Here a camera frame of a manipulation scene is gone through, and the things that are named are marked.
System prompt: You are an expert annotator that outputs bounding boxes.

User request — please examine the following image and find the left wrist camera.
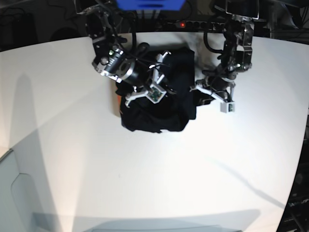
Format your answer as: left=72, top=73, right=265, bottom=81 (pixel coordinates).
left=220, top=102, right=235, bottom=113

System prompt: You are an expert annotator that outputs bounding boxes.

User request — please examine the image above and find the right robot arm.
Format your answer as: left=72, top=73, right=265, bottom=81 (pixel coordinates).
left=73, top=0, right=176, bottom=107

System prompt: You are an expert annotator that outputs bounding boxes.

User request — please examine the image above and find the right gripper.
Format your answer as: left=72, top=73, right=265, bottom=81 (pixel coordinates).
left=125, top=51, right=177, bottom=108

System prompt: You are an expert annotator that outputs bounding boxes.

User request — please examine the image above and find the white power strip red switch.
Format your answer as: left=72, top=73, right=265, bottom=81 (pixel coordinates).
left=161, top=21, right=229, bottom=32

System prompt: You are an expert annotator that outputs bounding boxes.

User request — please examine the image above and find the blue box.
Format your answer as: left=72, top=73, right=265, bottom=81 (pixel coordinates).
left=116, top=0, right=185, bottom=11

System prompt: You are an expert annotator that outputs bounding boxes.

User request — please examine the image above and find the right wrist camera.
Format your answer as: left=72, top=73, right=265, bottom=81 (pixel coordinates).
left=146, top=84, right=167, bottom=104

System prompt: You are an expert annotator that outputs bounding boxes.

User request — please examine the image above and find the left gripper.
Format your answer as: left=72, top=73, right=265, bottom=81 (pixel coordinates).
left=189, top=77, right=236, bottom=105

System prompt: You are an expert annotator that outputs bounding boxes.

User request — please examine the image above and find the black T-shirt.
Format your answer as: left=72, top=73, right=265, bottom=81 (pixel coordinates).
left=116, top=47, right=198, bottom=133

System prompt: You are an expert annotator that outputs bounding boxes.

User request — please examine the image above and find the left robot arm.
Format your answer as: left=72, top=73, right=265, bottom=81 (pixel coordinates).
left=190, top=0, right=260, bottom=106

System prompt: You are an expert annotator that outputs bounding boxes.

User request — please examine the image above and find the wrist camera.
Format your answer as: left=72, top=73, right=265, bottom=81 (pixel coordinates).
left=146, top=84, right=167, bottom=104
left=220, top=102, right=235, bottom=113

